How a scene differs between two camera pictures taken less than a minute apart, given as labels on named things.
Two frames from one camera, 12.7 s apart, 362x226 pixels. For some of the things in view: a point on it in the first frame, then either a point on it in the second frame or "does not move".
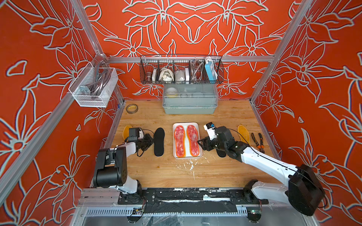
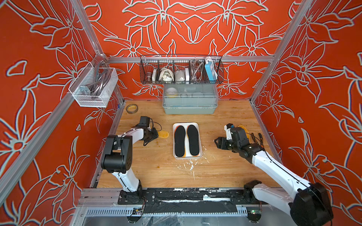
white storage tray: (185, 144) does not move
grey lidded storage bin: (190, 99) does not move
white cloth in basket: (166, 75) does not move
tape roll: (132, 108) does not move
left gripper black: (149, 141) -> (154, 135)
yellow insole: (126, 133) -> (163, 134)
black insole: (221, 153) -> (193, 134)
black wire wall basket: (182, 69) does not move
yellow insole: (244, 133) does not move
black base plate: (190, 196) does not move
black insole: (158, 140) -> (179, 136)
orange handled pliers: (260, 146) does not move
